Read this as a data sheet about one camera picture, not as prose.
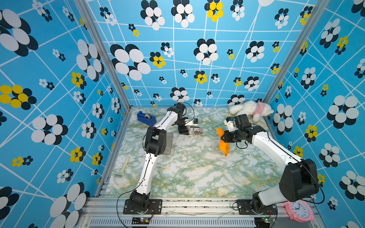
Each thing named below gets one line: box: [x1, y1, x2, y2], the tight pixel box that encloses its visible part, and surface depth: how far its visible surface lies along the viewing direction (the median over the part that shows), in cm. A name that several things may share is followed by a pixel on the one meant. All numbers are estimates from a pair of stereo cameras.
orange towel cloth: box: [216, 127, 231, 158], surface depth 84 cm
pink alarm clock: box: [283, 199, 315, 223], surface depth 71 cm
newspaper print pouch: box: [189, 127, 203, 135], surface depth 104 cm
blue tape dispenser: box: [136, 110, 157, 127], surface depth 107 cm
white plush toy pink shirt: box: [229, 100, 275, 123], surface depth 110 cm
